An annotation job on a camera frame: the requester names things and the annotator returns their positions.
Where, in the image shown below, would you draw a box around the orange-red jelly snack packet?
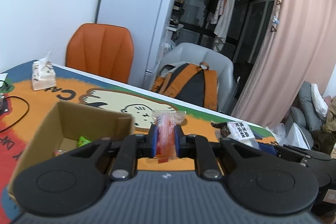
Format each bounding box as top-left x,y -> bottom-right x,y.
152,110 -> 186,164

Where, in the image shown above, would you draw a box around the white labelled snack pack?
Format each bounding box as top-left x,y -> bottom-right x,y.
227,122 -> 255,141

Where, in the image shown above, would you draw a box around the green snack packet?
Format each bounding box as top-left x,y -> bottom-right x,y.
77,135 -> 92,147

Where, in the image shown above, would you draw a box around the grey sofa cushions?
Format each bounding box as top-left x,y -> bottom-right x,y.
285,81 -> 335,155

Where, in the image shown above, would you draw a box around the orange black backpack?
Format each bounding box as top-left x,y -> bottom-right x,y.
151,61 -> 219,111

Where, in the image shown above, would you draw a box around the grey armchair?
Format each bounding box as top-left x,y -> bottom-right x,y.
151,43 -> 234,113

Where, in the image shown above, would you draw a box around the brown cardboard box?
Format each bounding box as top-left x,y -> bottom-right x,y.
7,101 -> 134,201

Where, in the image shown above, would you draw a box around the orange chair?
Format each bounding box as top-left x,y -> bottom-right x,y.
66,23 -> 134,83

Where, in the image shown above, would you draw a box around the white hanging towel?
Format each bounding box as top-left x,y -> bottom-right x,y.
214,0 -> 236,48

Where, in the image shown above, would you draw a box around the pink curtain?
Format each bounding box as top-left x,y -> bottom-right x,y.
232,0 -> 335,127

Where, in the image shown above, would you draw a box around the tissue pack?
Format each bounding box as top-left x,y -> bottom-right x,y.
31,51 -> 56,91

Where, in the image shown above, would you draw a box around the colourful cartoon table mat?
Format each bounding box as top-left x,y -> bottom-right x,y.
0,58 -> 279,224

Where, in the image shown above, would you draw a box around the white refrigerator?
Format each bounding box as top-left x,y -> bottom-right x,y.
96,0 -> 175,89

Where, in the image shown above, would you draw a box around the black cable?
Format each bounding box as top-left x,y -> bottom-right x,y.
0,79 -> 30,133

